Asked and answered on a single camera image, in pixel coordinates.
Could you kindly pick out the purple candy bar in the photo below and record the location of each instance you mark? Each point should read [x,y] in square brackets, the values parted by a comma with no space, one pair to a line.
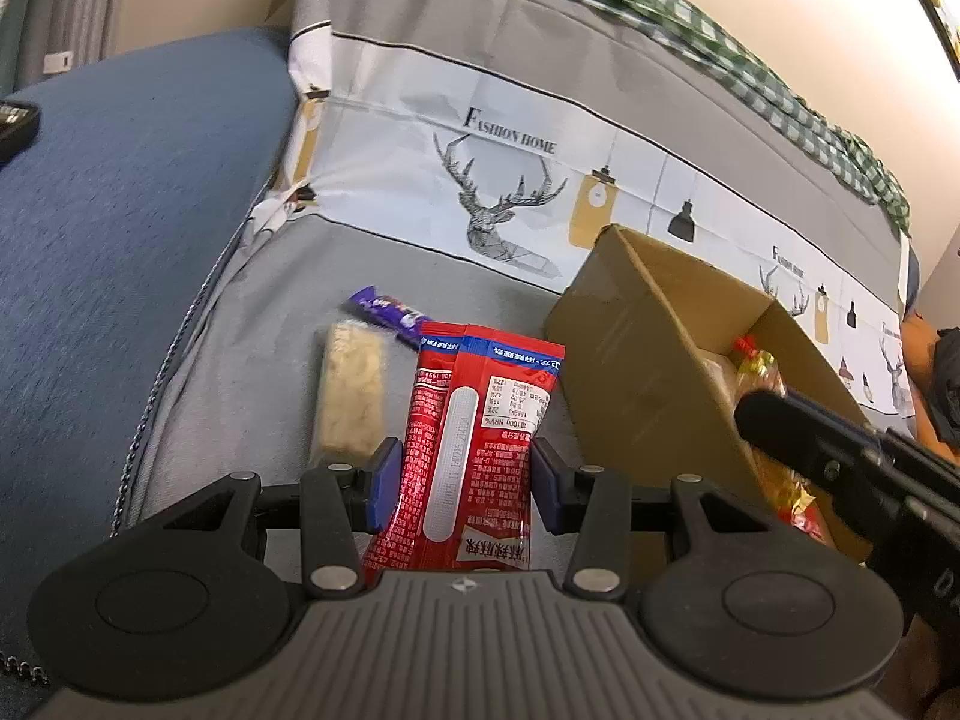
[382,306]

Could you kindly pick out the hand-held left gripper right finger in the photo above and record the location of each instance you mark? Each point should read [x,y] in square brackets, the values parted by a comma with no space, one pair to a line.
[546,487]

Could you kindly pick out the black remote control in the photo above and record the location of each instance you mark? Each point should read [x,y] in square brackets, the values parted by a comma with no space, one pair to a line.
[15,127]

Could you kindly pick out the clear bag of cookies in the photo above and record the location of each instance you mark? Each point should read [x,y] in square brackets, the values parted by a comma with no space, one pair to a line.
[761,371]

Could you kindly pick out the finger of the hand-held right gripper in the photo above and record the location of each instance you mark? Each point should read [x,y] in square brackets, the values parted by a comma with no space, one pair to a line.
[795,427]

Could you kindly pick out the green checked cloth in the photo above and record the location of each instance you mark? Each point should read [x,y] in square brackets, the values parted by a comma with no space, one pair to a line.
[675,15]

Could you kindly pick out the grey deer print sheet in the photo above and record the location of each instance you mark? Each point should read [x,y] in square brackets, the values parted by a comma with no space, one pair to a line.
[525,187]

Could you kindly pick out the beige crisp bar packet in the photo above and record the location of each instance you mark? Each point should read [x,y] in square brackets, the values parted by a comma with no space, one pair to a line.
[349,390]

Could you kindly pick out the dark cloth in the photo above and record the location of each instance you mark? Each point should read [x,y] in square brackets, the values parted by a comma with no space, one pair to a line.
[946,390]

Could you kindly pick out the blue cushion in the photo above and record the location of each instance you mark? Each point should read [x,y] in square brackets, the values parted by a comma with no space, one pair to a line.
[112,240]

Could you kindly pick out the cardboard box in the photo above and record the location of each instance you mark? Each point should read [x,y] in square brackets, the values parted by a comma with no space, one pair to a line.
[637,360]

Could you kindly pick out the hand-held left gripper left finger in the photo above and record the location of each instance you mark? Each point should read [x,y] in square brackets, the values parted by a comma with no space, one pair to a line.
[386,480]

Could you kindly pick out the red snack packet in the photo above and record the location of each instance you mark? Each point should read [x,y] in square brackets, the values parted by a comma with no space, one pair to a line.
[465,427]

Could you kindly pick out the white tag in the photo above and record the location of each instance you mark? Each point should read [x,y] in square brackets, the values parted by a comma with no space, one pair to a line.
[58,61]

